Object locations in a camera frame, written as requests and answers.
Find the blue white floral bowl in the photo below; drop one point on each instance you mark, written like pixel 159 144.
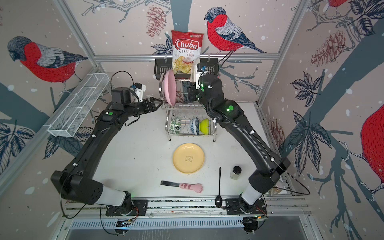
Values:
pixel 194 126

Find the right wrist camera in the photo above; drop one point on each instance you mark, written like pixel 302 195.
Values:
pixel 200 69

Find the white floral plate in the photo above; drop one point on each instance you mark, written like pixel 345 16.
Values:
pixel 194 79

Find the green leaf pattern bowl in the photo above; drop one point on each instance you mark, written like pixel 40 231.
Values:
pixel 175 126

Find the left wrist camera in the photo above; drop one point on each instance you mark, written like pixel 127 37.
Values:
pixel 139 90

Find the red cassava chips bag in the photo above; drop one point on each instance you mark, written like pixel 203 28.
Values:
pixel 186 51

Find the black spoon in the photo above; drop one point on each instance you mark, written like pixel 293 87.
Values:
pixel 218 199

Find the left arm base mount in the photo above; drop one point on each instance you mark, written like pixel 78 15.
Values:
pixel 132 208

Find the silver two-tier dish rack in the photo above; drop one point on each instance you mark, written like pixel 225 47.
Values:
pixel 185 110

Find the lime green bowl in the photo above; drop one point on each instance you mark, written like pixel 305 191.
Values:
pixel 204 127

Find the yellow plate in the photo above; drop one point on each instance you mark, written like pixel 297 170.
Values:
pixel 188 158

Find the pink plate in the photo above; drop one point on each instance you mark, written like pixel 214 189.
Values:
pixel 170 89

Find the pink cat paw spatula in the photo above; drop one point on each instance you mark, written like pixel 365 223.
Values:
pixel 198 188

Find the small black lid jar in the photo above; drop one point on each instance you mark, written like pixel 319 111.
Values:
pixel 235 172

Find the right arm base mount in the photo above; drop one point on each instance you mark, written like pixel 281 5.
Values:
pixel 240 207

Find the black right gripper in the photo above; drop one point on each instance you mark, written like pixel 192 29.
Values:
pixel 192 93

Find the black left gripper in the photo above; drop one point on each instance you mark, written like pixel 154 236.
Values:
pixel 152 107

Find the amber glass jar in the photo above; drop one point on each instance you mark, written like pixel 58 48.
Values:
pixel 277 188

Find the white wire mesh shelf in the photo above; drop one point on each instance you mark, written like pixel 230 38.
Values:
pixel 81 102

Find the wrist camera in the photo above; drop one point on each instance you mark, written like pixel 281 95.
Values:
pixel 200 69
pixel 139 90

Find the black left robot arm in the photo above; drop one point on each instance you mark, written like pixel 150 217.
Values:
pixel 75 182

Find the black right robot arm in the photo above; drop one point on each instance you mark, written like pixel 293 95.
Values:
pixel 230 116

